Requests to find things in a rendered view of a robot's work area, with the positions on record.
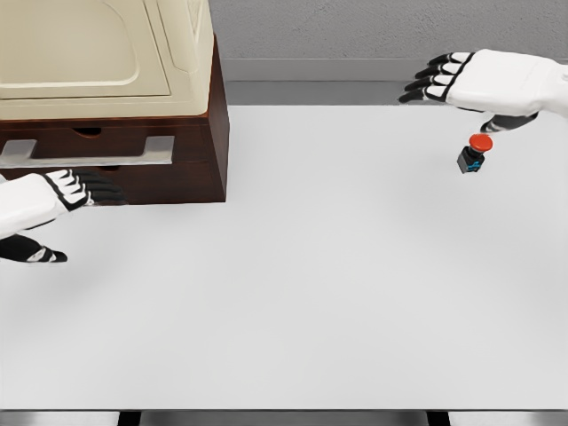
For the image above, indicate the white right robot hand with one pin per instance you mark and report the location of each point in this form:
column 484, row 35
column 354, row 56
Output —
column 497, row 82

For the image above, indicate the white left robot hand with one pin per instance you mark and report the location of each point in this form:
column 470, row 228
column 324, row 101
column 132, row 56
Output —
column 31, row 199

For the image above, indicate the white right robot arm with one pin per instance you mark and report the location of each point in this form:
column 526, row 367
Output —
column 558, row 86

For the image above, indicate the brown cabinet with cream top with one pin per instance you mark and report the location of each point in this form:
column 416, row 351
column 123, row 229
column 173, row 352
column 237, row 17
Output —
column 89, row 57

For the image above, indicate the red button switch black base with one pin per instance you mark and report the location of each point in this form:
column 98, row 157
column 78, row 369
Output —
column 475, row 153

